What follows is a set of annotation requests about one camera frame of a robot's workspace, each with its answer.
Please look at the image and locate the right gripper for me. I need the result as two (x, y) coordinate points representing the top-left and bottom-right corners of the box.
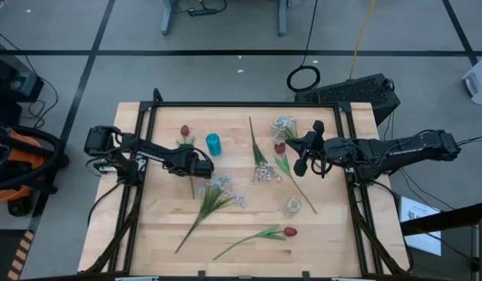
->
(286, 119), (348, 177)

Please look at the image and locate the red artificial tulip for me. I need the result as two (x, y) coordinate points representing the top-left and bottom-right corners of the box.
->
(176, 124), (197, 200)
(273, 142), (318, 215)
(212, 224), (299, 261)

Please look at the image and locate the white artificial flower bunch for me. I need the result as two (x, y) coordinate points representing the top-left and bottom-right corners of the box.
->
(248, 116), (283, 184)
(270, 114), (302, 141)
(174, 174), (248, 254)

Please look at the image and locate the clear glass vase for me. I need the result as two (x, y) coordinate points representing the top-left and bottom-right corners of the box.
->
(284, 197), (303, 219)

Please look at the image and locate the blue glass vase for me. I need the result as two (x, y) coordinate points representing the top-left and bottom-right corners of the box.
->
(205, 133), (223, 158)

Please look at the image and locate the black computer tower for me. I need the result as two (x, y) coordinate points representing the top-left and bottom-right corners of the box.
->
(294, 73), (402, 126)

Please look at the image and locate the grey desk leg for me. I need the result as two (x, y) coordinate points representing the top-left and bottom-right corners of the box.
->
(277, 0), (291, 38)
(160, 0), (177, 37)

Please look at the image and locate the white paper sheet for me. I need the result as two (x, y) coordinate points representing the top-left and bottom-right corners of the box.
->
(399, 196), (443, 258)

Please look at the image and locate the black power strip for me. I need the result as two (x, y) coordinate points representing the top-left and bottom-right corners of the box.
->
(187, 7), (219, 17)

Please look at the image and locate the black metal beam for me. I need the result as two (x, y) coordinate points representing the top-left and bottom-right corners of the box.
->
(400, 201), (482, 237)

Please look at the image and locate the white plastic device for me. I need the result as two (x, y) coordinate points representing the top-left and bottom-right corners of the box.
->
(461, 51), (482, 106)

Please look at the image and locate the black equipment box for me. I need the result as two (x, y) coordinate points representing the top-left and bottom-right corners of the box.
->
(0, 37), (45, 103)

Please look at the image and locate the black mat with hazard stripes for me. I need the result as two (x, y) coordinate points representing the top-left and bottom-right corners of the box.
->
(0, 229), (35, 281)

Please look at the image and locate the black aluminium table frame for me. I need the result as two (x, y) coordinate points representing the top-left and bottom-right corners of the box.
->
(84, 87), (413, 281)

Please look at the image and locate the black cable with coil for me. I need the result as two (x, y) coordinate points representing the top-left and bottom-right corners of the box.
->
(286, 0), (322, 94)

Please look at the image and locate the thick yellow cable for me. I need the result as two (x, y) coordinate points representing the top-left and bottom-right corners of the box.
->
(348, 0), (377, 80)

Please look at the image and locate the orange vacuum with black hose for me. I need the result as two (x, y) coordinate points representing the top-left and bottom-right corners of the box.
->
(0, 121), (70, 218)

